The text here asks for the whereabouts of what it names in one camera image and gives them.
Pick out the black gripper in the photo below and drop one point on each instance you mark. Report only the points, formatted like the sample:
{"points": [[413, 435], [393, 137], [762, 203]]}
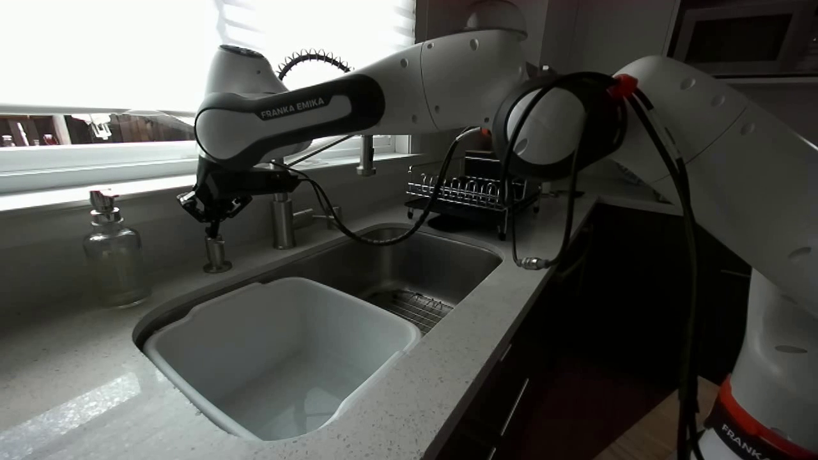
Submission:
{"points": [[224, 182]]}

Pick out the steel sink soap dispenser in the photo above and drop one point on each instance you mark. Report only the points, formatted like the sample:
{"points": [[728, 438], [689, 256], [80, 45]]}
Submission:
{"points": [[216, 256]]}

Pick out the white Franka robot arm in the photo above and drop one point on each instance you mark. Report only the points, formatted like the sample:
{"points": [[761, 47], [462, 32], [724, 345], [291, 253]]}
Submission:
{"points": [[444, 84]]}

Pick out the glass soap bottle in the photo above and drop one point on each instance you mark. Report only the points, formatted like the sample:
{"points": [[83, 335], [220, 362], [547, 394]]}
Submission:
{"points": [[113, 256]]}

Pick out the stainless steel sink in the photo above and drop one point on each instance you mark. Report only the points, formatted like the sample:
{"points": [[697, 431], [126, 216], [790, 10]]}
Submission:
{"points": [[411, 265]]}

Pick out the metal sink bottom grid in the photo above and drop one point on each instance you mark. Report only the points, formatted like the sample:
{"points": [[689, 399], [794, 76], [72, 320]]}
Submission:
{"points": [[418, 308]]}

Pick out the spring neck kitchen faucet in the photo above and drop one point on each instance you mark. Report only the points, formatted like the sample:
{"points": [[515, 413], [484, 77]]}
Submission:
{"points": [[282, 224]]}

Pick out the white plastic wash tub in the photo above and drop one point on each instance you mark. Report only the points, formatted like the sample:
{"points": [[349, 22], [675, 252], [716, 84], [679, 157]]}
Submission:
{"points": [[282, 358]]}

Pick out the black dish rack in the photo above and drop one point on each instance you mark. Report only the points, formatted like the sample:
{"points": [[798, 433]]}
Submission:
{"points": [[462, 193]]}

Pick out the white window blind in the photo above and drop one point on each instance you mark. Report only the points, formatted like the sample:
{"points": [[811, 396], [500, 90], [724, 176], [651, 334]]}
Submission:
{"points": [[385, 27]]}

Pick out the dark base cabinet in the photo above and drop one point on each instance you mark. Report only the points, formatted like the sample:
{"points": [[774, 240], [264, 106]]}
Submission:
{"points": [[622, 308]]}

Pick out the built-in microwave oven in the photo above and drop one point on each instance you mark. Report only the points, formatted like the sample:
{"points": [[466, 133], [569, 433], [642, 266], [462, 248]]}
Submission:
{"points": [[742, 38]]}

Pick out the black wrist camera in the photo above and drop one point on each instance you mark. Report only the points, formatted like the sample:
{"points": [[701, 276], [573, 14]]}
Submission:
{"points": [[275, 180]]}

